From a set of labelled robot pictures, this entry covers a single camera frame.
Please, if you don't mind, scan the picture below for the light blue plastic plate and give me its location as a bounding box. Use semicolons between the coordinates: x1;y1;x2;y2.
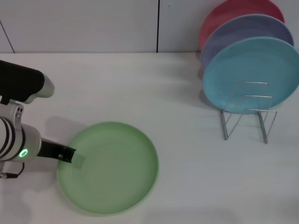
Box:
202;36;299;115

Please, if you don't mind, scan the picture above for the green plastic plate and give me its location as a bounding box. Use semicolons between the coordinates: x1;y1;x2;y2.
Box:
57;121;159;217

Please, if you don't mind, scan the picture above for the silver wire plate rack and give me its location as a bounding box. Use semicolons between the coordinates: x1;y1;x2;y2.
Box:
221;81;278;144

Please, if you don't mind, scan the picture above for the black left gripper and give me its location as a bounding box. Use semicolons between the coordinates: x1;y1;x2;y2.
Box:
37;138;86;169

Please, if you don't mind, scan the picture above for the purple plastic plate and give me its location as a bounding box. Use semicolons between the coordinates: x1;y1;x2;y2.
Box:
201;14;294;75

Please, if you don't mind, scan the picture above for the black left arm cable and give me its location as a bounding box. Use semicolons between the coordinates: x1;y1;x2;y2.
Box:
0;162;25;179

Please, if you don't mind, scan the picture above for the red plastic plate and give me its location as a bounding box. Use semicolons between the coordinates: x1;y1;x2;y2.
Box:
199;0;285;51

